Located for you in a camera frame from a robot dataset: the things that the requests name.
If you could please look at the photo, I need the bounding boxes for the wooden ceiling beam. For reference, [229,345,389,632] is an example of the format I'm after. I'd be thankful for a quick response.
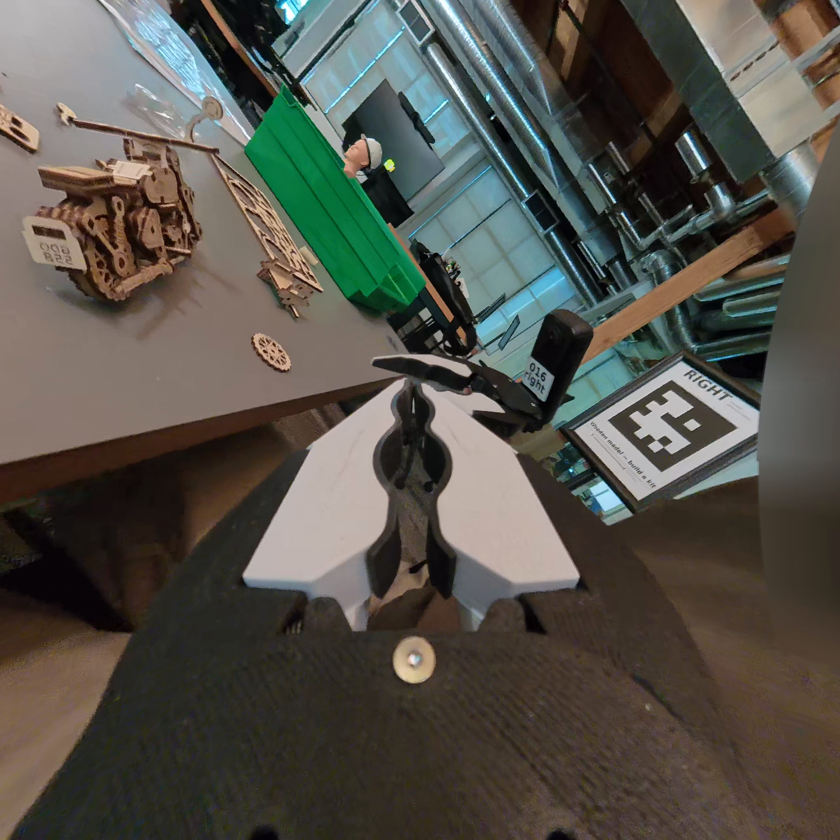
[577,210,798,365]

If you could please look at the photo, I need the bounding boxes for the wooden motorcycle model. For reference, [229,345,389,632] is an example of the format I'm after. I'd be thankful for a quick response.
[21,95,221,303]

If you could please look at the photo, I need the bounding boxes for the small clear plastic bag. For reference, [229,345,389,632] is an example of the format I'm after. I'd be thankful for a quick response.
[128,82,191,129]

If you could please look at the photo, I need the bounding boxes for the black monitor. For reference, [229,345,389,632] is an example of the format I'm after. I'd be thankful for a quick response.
[341,79,446,198]

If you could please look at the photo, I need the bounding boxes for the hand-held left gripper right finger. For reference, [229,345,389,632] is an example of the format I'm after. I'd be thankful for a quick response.
[424,386,583,632]

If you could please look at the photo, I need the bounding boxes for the metal air ducts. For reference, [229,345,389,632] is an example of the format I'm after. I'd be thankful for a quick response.
[420,0,840,355]

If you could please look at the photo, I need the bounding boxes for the wooden gear wheel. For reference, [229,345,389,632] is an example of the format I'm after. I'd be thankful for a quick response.
[251,331,293,374]

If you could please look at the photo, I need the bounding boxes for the black framed marker sign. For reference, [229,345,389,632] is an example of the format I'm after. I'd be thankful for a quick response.
[561,351,762,514]

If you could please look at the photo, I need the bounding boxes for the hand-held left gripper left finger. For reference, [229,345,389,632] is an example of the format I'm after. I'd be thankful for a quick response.
[241,382,404,632]

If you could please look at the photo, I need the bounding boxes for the wooden sheet with round cutouts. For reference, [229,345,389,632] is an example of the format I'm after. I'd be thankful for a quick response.
[211,156,324,294]

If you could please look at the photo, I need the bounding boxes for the green plastic bin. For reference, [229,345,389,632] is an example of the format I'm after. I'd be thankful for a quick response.
[244,84,427,316]

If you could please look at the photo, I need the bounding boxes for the small wooden plate part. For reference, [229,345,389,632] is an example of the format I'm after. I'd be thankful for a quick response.
[0,104,40,154]

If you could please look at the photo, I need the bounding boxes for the small wooden assembly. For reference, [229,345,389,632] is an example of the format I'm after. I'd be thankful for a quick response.
[256,259,312,320]

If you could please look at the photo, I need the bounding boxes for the large clear plastic sheet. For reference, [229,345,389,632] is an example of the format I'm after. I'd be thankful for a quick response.
[98,0,253,142]

